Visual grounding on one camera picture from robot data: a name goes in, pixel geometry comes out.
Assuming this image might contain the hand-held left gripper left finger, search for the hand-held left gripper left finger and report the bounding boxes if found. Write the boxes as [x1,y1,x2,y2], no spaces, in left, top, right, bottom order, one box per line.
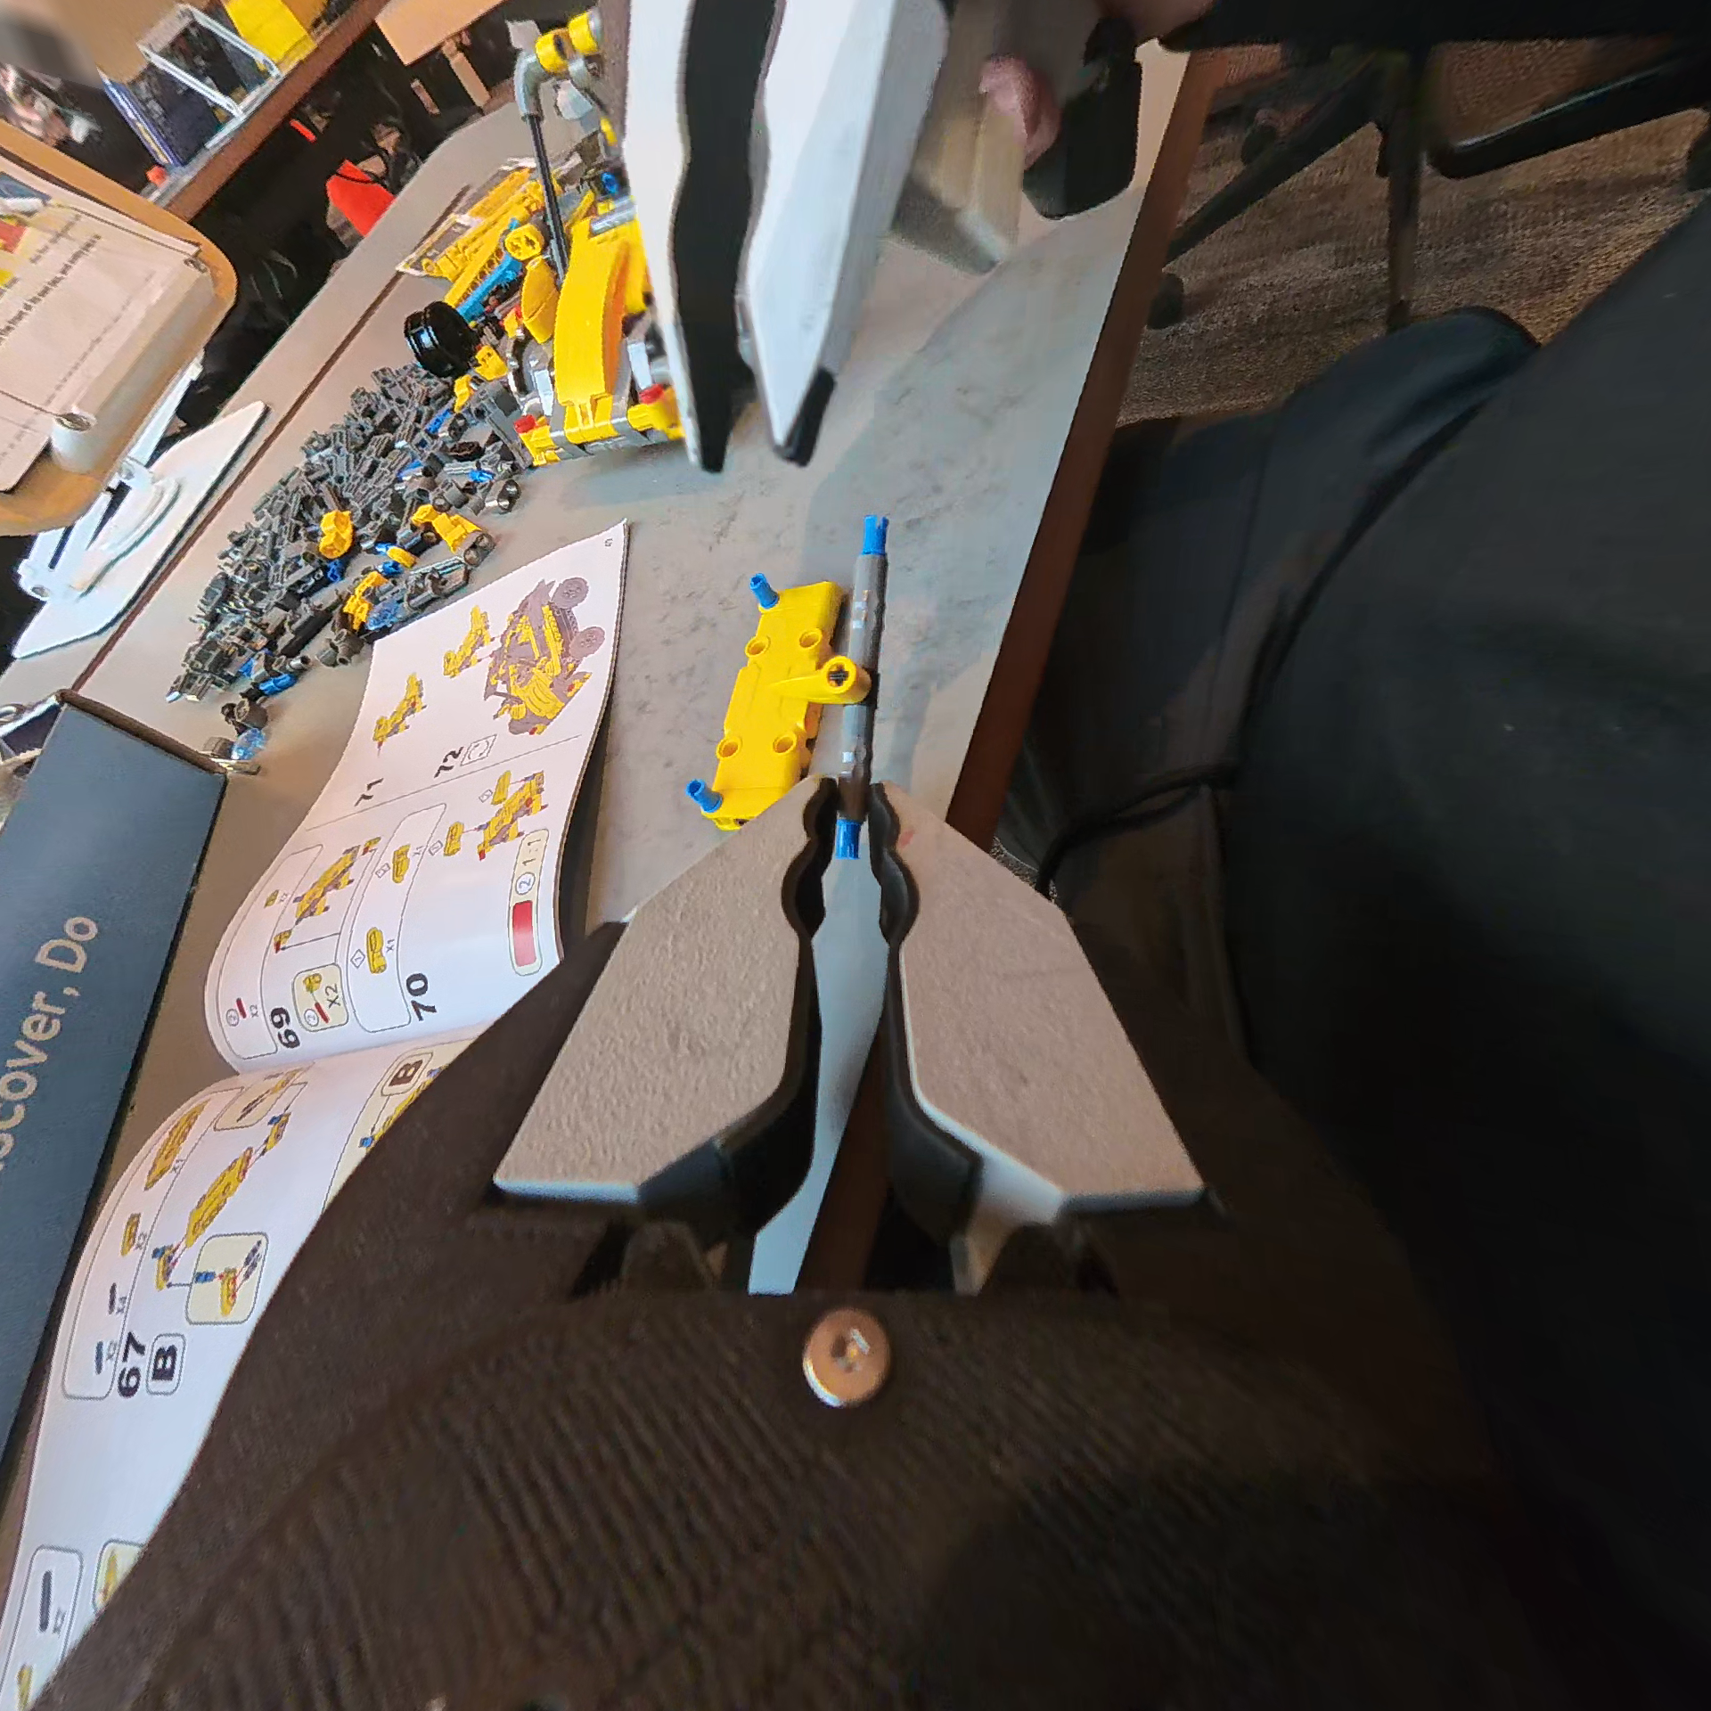
[495,782,836,1239]

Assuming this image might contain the person's right hand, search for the person's right hand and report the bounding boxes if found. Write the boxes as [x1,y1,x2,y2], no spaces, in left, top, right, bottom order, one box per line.
[979,54,1074,172]

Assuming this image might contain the yellow sticker sheet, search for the yellow sticker sheet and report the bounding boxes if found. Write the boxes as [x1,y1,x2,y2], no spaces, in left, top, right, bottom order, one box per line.
[398,166,564,282]

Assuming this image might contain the black toy wheel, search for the black toy wheel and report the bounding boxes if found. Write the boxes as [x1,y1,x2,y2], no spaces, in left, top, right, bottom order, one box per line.
[400,305,478,385]

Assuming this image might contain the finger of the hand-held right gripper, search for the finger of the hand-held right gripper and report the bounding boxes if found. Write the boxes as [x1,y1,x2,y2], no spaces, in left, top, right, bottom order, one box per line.
[621,0,777,473]
[735,0,952,467]

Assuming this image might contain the grey toy axle yellow connector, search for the grey toy axle yellow connector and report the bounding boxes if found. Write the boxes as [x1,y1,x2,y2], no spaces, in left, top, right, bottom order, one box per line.
[775,515,895,858]

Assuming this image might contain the person's black pants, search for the person's black pants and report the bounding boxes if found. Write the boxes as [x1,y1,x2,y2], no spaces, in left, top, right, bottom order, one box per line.
[1002,201,1711,1711]

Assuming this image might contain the toy instruction booklet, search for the toy instruction booklet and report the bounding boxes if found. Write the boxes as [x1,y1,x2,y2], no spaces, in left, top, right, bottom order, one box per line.
[0,523,630,1711]

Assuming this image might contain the black office chair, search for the black office chair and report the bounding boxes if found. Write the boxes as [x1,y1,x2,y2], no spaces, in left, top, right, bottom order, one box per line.
[1149,0,1711,336]

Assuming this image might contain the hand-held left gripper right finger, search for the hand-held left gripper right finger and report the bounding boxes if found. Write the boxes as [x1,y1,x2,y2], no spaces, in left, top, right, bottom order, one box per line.
[868,782,1208,1292]

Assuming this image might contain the orange traffic cone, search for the orange traffic cone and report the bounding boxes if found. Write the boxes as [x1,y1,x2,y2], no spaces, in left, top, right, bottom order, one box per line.
[327,161,402,248]

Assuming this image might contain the yellow toy brick panel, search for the yellow toy brick panel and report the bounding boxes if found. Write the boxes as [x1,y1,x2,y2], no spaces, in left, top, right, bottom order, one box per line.
[687,576,849,833]

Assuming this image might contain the instruction sheet on stand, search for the instruction sheet on stand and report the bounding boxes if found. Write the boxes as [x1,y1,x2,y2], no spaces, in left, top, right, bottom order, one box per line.
[0,121,240,538]

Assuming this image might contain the wooden background table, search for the wooden background table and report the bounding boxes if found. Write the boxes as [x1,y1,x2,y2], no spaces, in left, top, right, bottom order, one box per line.
[146,0,455,221]

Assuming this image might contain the blue cardboard box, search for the blue cardboard box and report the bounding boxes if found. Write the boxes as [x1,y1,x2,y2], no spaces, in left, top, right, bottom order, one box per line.
[0,692,228,1460]

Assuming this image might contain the pile of grey toy bricks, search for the pile of grey toy bricks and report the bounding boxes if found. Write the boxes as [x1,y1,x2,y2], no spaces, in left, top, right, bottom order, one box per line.
[165,382,529,730]

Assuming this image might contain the white board stand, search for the white board stand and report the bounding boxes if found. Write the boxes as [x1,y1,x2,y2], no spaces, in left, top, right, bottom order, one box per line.
[13,401,268,658]

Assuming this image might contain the printed instruction sheet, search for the printed instruction sheet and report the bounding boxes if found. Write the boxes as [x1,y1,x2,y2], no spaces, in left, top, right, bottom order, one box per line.
[0,161,202,490]

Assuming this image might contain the grey desk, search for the grey desk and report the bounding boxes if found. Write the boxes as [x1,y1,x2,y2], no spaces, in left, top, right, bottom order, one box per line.
[0,40,1225,1292]

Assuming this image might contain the yellow toy vehicle model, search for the yellow toy vehicle model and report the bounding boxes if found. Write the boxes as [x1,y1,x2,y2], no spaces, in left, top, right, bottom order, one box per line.
[442,0,689,469]

